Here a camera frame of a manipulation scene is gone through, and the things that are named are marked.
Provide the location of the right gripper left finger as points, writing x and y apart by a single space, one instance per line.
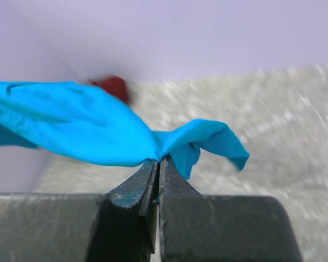
125 226

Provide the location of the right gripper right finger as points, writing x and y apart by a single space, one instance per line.
197 227

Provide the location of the blue t shirt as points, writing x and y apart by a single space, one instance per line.
85 123

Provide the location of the dark red t shirt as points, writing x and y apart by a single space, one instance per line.
115 86

